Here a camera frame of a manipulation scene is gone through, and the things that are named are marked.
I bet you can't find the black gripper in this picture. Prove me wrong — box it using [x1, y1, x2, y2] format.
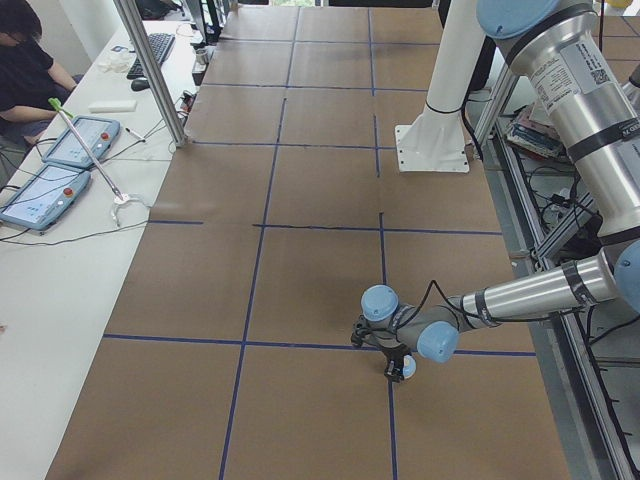
[379, 344, 408, 382]

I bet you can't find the light blue call bell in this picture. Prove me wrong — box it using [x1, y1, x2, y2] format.
[402, 355, 417, 380]

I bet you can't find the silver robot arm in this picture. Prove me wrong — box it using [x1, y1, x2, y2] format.
[351, 1, 639, 382]

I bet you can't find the brown paper table cover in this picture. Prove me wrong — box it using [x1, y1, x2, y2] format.
[48, 7, 569, 479]

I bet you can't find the stack of books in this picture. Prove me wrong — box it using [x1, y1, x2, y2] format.
[505, 101, 566, 159]

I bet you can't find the white side table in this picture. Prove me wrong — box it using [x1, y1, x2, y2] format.
[0, 19, 211, 480]

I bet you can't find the small metal cup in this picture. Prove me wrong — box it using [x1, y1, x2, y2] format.
[195, 48, 209, 65]

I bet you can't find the upper teach pendant tablet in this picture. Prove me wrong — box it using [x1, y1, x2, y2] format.
[41, 114, 121, 169]

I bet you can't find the teach pendant tablet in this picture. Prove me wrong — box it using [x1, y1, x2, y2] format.
[1, 164, 91, 232]
[41, 114, 121, 169]

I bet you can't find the black computer mouse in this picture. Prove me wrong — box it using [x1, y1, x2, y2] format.
[130, 77, 150, 92]

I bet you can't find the lower teach pendant tablet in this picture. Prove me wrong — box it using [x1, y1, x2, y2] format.
[1, 164, 91, 232]

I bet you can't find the white foam block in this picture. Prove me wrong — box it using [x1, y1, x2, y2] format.
[88, 99, 138, 113]

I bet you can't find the black keyboard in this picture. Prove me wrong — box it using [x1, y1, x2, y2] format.
[125, 32, 176, 81]

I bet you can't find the metal reacher grabber stick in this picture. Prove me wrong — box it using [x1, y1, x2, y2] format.
[48, 98, 150, 228]

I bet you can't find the person in black shirt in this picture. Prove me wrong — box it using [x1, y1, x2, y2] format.
[1, 0, 80, 147]

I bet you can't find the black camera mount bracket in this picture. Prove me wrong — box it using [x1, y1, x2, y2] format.
[350, 315, 385, 350]

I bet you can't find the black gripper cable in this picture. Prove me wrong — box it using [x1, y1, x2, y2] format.
[394, 279, 501, 331]

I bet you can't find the white pedestal column base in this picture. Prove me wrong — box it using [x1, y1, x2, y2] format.
[395, 1, 495, 173]

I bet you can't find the aluminium frame post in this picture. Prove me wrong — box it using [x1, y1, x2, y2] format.
[114, 0, 186, 148]

